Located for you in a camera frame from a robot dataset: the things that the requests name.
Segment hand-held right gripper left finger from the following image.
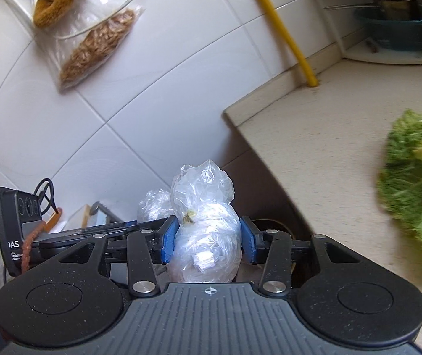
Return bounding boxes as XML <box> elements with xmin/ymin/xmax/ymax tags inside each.
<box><xmin>43</xmin><ymin>215</ymin><xmax>179</xmax><ymax>298</ymax></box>

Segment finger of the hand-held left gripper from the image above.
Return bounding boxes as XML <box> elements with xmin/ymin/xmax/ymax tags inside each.
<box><xmin>61</xmin><ymin>229</ymin><xmax>128</xmax><ymax>238</ymax></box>
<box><xmin>85</xmin><ymin>219</ymin><xmax>167</xmax><ymax>232</ymax></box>

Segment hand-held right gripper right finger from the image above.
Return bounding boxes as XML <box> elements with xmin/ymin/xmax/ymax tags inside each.
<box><xmin>239</xmin><ymin>216</ymin><xmax>375</xmax><ymax>298</ymax></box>

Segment small clear plastic bag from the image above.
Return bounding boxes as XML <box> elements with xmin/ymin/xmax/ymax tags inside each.
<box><xmin>170</xmin><ymin>159</ymin><xmax>243</xmax><ymax>285</ymax></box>

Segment green cabbage leaves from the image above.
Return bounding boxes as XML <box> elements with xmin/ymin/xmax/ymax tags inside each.
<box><xmin>377</xmin><ymin>107</ymin><xmax>422</xmax><ymax>274</ymax></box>

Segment clear bag of grains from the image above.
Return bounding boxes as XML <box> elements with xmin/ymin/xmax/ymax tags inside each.
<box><xmin>35</xmin><ymin>5</ymin><xmax>147</xmax><ymax>93</ymax></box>

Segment yellow pipe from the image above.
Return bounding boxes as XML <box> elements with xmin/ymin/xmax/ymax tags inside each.
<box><xmin>237</xmin><ymin>0</ymin><xmax>319</xmax><ymax>87</ymax></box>

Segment white corner shelf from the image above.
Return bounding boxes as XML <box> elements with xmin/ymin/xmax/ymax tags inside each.
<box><xmin>339</xmin><ymin>0</ymin><xmax>422</xmax><ymax>65</ymax></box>

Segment teal basin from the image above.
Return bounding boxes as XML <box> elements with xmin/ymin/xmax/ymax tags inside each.
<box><xmin>355</xmin><ymin>7</ymin><xmax>422</xmax><ymax>52</ymax></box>

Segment steel pot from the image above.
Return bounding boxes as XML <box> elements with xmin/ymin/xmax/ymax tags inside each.
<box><xmin>324</xmin><ymin>0</ymin><xmax>421</xmax><ymax>21</ymax></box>

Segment orange braided wrist strap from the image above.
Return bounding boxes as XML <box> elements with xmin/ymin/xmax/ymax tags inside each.
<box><xmin>20</xmin><ymin>207</ymin><xmax>64</xmax><ymax>272</ymax></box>

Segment black cable loop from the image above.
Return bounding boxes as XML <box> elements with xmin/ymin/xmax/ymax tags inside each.
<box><xmin>33</xmin><ymin>178</ymin><xmax>59</xmax><ymax>215</ymax></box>

